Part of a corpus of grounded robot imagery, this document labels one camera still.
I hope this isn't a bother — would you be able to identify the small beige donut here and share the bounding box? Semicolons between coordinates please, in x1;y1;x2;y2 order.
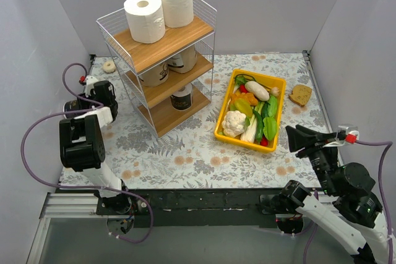
102;61;116;74

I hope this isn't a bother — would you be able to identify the black roll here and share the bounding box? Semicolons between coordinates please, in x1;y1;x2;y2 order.
62;99;82;119
170;83;192;111

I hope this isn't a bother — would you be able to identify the brown printed paper roll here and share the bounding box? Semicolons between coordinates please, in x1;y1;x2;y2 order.
166;45;197;74

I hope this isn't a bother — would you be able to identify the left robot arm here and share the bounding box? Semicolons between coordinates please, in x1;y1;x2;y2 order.
59;76;132;215

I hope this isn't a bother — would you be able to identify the bread slice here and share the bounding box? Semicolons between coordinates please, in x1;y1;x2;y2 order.
289;85;312;107

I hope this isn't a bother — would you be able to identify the green cucumber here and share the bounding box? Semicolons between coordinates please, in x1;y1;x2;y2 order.
265;95;278;117

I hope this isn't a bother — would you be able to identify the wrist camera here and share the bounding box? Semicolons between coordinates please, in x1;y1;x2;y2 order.
79;75;99;98
325;124;359;147

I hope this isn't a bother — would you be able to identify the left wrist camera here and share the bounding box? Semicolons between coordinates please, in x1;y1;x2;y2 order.
79;75;99;98

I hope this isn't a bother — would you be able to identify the white paper towel roll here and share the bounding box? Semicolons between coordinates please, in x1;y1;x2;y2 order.
161;0;194;28
124;0;165;44

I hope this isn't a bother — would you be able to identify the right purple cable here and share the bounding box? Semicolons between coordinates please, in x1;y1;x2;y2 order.
302;140;394;264

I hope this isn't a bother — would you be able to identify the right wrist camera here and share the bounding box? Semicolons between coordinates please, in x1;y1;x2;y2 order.
325;124;359;147

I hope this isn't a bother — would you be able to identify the garlic bulb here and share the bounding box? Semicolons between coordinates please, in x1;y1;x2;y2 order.
270;87;280;97

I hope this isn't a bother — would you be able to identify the yellow orange pepper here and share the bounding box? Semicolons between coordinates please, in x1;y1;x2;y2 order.
230;93;259;117

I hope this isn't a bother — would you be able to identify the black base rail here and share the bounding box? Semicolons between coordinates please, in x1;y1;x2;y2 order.
95;188;310;229

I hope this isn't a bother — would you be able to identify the white radish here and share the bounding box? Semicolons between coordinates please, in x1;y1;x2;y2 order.
244;81;270;101

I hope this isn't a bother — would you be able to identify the white cauliflower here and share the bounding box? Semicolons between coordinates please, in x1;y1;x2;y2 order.
222;110;246;138

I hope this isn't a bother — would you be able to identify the yellow plastic bin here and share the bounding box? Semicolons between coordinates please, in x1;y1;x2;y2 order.
215;69;286;153

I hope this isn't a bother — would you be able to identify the bok choy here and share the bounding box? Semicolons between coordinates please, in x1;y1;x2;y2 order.
240;114;257;143

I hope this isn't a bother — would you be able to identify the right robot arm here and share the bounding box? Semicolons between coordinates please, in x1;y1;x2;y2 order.
260;125;395;263

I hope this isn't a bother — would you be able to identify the white wire wooden shelf rack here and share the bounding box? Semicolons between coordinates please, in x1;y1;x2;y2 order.
96;0;217;138

